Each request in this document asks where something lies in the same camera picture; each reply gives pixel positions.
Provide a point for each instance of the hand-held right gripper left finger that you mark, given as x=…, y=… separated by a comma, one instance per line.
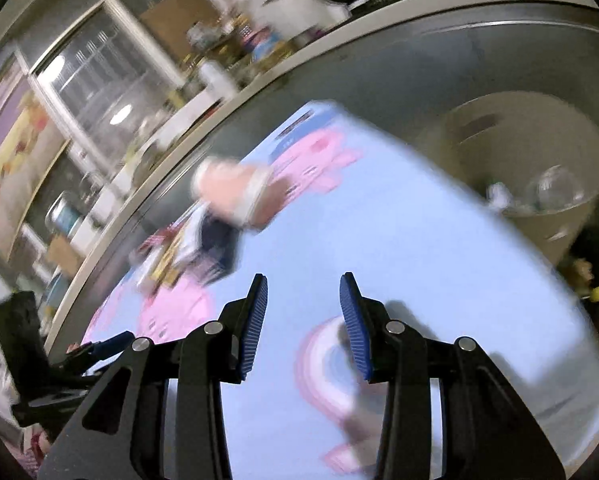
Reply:
x=253, y=325

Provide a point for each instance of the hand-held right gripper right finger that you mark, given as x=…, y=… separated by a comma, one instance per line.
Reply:
x=354, y=330

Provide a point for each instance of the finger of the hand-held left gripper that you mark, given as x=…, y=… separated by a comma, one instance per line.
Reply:
x=111, y=344

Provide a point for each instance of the blue white carton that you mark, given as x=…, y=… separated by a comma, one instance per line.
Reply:
x=214, y=245

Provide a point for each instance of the pink paper cup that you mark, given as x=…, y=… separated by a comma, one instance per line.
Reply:
x=224, y=185

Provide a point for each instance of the beige plastic waste bin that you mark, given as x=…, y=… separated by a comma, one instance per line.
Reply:
x=569, y=232

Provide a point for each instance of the clear plastic container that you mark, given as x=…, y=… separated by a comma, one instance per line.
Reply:
x=554, y=187

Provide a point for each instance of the wooden cutting board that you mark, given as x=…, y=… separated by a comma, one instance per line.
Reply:
x=66, y=255

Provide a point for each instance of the cartoon printed blue blanket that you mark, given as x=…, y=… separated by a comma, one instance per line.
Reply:
x=404, y=240

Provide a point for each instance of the black waste bin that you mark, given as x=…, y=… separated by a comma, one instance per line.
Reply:
x=572, y=285

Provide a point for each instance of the white plastic jug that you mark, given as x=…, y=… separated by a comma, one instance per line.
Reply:
x=213, y=77

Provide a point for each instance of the barred kitchen window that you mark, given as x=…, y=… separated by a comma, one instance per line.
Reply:
x=94, y=85

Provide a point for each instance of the grey kitchen counter cabinets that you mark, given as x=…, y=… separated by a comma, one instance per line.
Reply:
x=379, y=60

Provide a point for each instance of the yellow cooking oil bottle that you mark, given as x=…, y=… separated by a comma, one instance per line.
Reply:
x=264, y=47

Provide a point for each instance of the fruit wall poster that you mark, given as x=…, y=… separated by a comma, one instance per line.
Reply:
x=19, y=160

